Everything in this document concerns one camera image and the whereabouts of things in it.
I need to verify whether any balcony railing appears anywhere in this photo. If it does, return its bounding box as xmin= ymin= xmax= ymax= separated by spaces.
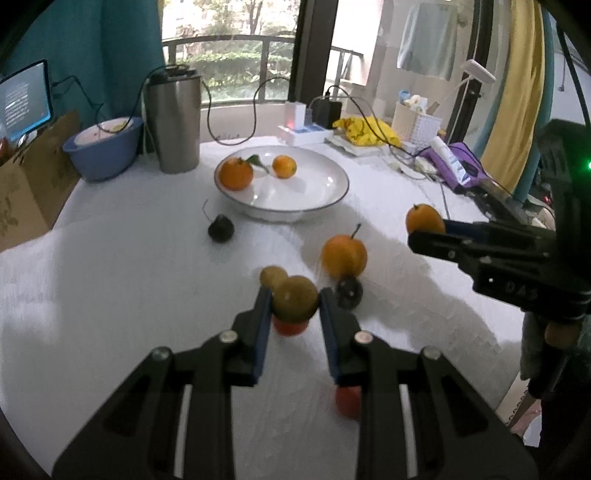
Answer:
xmin=163 ymin=36 xmax=365 ymax=107

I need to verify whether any blue bowl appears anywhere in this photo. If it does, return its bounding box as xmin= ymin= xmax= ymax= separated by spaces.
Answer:
xmin=62 ymin=116 xmax=144 ymax=182

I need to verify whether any pink bowl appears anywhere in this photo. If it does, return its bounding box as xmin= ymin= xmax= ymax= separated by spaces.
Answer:
xmin=74 ymin=117 xmax=139 ymax=147

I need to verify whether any person's right hand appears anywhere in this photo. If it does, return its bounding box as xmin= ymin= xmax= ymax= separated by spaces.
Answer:
xmin=545 ymin=323 xmax=580 ymax=348

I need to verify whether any yellow plastic bag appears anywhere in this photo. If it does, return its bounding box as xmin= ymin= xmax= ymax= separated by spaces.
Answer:
xmin=332 ymin=116 xmax=402 ymax=148

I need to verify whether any white power strip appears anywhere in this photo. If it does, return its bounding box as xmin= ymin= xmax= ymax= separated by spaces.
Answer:
xmin=277 ymin=122 xmax=334 ymax=146

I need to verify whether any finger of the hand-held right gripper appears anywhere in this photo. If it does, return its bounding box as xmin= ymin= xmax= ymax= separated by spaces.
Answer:
xmin=407 ymin=230 xmax=491 ymax=278
xmin=443 ymin=220 xmax=556 ymax=244

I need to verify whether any black charger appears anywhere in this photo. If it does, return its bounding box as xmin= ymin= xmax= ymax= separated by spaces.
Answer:
xmin=313 ymin=98 xmax=343 ymax=130

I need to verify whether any white plate with dark rim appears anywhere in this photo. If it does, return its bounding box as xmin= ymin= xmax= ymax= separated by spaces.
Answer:
xmin=213 ymin=145 xmax=350 ymax=223

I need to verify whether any white tube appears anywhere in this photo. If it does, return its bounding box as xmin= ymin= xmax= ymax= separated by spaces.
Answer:
xmin=431 ymin=137 xmax=481 ymax=185

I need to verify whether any teal curtain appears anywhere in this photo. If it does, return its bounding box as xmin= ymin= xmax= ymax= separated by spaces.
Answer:
xmin=9 ymin=0 xmax=167 ymax=139

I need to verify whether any hanging light blue towel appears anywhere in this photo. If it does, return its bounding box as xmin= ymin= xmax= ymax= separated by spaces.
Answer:
xmin=396 ymin=4 xmax=458 ymax=81

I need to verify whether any white folded cloth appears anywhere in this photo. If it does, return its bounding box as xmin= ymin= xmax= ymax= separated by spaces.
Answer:
xmin=325 ymin=136 xmax=416 ymax=160

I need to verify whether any dark plum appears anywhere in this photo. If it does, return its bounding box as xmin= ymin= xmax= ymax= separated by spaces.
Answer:
xmin=335 ymin=277 xmax=364 ymax=310
xmin=203 ymin=198 xmax=235 ymax=243

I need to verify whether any tablet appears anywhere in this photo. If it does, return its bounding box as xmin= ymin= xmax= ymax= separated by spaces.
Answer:
xmin=0 ymin=59 xmax=53 ymax=139

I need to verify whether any black window frame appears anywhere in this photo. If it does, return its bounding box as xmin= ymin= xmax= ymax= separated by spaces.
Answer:
xmin=291 ymin=0 xmax=338 ymax=102

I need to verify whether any white perforated basket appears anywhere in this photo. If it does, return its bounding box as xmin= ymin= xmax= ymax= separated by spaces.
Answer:
xmin=392 ymin=99 xmax=443 ymax=146

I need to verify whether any large orange with stem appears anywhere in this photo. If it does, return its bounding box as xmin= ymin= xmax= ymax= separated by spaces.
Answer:
xmin=321 ymin=224 xmax=369 ymax=280

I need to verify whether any black tumbler cable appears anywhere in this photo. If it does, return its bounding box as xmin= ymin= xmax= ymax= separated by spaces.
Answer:
xmin=201 ymin=76 xmax=291 ymax=144

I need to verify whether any stainless steel tumbler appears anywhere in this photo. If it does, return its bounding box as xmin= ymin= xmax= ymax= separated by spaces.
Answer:
xmin=144 ymin=65 xmax=202 ymax=175

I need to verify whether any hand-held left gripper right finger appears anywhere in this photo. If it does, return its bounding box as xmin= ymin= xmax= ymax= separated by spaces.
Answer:
xmin=318 ymin=287 xmax=539 ymax=480

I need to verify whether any purple cloth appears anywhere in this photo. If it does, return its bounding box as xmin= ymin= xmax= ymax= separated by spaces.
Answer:
xmin=422 ymin=142 xmax=488 ymax=192

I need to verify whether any yellow curtain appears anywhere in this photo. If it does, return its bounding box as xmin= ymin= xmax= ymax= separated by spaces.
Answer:
xmin=480 ymin=0 xmax=546 ymax=199

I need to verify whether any long black charger cable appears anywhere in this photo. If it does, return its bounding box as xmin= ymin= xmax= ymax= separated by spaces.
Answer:
xmin=323 ymin=85 xmax=451 ymax=220

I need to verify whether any white desk lamp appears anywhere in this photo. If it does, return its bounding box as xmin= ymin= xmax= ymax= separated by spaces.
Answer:
xmin=441 ymin=59 xmax=497 ymax=139

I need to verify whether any green-brown kiwi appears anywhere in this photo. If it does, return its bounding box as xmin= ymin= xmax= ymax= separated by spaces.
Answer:
xmin=259 ymin=265 xmax=289 ymax=292
xmin=271 ymin=275 xmax=320 ymax=324

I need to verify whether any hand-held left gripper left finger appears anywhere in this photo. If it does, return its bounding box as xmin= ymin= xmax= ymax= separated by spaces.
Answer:
xmin=52 ymin=286 xmax=273 ymax=480

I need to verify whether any small packets bundle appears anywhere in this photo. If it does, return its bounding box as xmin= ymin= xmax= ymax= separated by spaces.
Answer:
xmin=398 ymin=90 xmax=437 ymax=114

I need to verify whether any red tomato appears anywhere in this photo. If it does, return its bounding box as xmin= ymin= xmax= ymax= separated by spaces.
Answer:
xmin=272 ymin=316 xmax=309 ymax=336
xmin=335 ymin=385 xmax=363 ymax=421

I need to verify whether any brown cardboard box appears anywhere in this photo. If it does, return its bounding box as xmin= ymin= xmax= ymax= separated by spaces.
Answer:
xmin=0 ymin=110 xmax=83 ymax=252

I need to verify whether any black tablet cable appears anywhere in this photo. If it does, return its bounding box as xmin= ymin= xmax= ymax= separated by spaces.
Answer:
xmin=51 ymin=76 xmax=107 ymax=126

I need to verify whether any white charger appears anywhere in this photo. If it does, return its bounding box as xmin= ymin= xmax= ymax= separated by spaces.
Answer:
xmin=284 ymin=102 xmax=308 ymax=132

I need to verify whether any small orange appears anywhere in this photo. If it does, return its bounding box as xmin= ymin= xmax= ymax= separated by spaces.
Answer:
xmin=405 ymin=203 xmax=446 ymax=236
xmin=271 ymin=155 xmax=297 ymax=179

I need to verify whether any orange with green leaf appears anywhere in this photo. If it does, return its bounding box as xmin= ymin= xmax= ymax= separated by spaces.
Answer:
xmin=218 ymin=154 xmax=271 ymax=192

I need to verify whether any black rectangular device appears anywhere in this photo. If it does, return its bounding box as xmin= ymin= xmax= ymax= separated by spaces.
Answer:
xmin=466 ymin=180 xmax=555 ymax=227

